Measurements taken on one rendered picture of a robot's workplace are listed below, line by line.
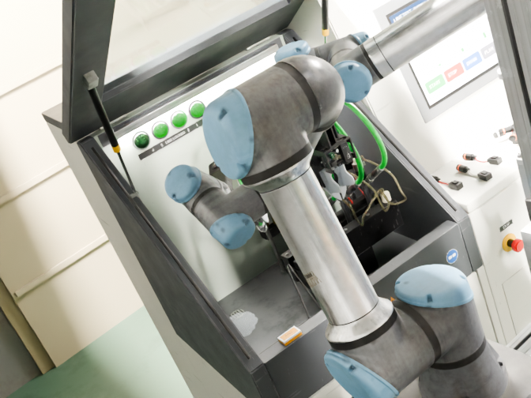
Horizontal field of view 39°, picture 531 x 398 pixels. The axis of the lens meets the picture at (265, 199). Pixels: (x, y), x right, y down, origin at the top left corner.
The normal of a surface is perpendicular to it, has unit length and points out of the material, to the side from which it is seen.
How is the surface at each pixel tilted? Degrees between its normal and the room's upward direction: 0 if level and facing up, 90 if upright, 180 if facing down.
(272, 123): 77
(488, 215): 90
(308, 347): 90
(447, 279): 7
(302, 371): 90
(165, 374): 0
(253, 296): 0
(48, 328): 90
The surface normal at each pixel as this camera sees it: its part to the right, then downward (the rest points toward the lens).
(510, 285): 0.50, 0.21
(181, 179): -0.44, -0.22
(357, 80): -0.04, 0.46
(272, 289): -0.35, -0.84
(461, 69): 0.39, 0.00
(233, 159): -0.84, 0.38
